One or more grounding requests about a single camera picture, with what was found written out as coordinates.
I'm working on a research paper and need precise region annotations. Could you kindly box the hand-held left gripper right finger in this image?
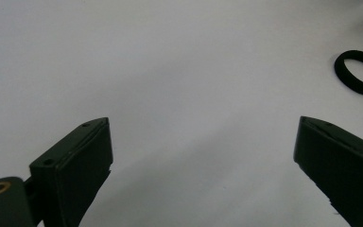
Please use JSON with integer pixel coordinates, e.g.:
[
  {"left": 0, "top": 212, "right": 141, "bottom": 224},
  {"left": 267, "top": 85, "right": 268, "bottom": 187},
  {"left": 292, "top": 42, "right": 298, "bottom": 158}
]
[{"left": 292, "top": 115, "right": 363, "bottom": 227}]

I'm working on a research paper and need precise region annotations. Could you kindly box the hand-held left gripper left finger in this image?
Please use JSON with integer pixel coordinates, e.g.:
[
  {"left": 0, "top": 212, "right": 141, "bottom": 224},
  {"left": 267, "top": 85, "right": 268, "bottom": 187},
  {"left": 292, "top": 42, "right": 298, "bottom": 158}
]
[{"left": 29, "top": 116, "right": 114, "bottom": 227}]

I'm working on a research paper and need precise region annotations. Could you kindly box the black rubber ring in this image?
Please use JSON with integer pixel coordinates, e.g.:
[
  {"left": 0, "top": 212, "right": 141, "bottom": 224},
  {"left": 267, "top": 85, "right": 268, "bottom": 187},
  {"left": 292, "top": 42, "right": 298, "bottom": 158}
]
[{"left": 334, "top": 49, "right": 363, "bottom": 96}]

